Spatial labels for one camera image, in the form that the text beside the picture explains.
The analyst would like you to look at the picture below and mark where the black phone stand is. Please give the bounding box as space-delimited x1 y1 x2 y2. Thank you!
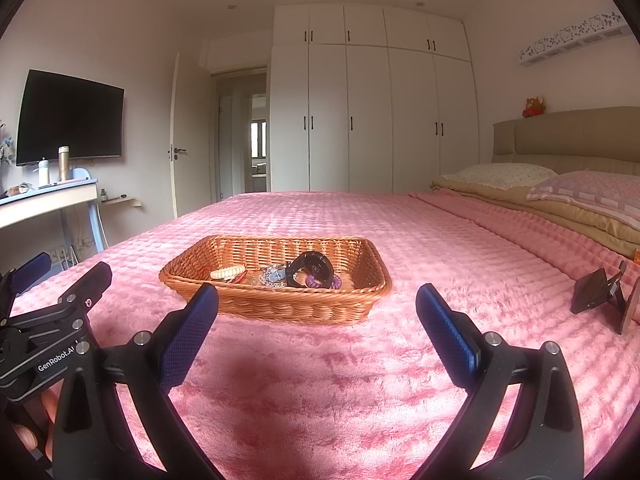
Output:
571 260 640 336

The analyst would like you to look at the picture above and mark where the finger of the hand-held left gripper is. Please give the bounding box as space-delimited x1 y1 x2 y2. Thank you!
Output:
50 261 113 326
0 252 53 311

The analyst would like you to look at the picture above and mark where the white desk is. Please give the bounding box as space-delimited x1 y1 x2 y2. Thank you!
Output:
0 167 108 261

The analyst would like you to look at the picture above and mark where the black wall television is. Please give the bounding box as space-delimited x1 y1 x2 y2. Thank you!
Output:
16 69 126 167

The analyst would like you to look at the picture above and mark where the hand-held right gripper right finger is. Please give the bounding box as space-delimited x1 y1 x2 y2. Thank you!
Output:
415 282 586 480

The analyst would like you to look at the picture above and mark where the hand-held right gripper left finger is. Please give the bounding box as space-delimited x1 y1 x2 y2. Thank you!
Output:
52 282 221 480

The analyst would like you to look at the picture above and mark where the pink plush blanket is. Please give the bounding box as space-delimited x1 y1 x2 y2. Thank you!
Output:
10 191 640 480

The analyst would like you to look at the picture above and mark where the white air conditioner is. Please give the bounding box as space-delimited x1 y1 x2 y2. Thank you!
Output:
517 10 628 68

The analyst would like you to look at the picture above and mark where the person's left hand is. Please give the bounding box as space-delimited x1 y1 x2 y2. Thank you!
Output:
12 390 58 461

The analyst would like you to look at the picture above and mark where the brown wicker basket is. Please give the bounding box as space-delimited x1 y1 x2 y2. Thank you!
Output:
159 235 393 323

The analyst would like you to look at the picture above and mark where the black hair claw clip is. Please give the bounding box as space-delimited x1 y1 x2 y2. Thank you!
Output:
286 251 333 288

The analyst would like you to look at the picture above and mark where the beige quilt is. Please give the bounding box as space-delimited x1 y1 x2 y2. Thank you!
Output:
432 175 640 261

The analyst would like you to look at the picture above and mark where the pink patterned pillow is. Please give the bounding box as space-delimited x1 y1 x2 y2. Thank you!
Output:
525 170 640 226

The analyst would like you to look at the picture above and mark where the beige bed headboard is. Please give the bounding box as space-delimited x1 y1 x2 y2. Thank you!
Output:
492 106 640 177

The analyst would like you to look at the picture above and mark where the small wall shelf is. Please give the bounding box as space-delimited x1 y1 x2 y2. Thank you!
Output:
100 195 143 211

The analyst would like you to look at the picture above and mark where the white wardrobe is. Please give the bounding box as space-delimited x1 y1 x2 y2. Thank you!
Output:
270 4 481 193

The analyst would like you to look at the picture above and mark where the white floral pillow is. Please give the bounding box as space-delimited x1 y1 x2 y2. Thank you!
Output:
440 162 558 188

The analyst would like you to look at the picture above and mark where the purple hair tie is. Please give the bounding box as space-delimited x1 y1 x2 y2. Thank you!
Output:
305 274 351 291

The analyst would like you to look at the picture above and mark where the white room door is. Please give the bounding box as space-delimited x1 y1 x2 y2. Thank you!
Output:
167 52 188 220

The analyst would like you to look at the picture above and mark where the clear crystal bracelet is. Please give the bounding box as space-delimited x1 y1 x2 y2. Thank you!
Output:
257 264 288 288

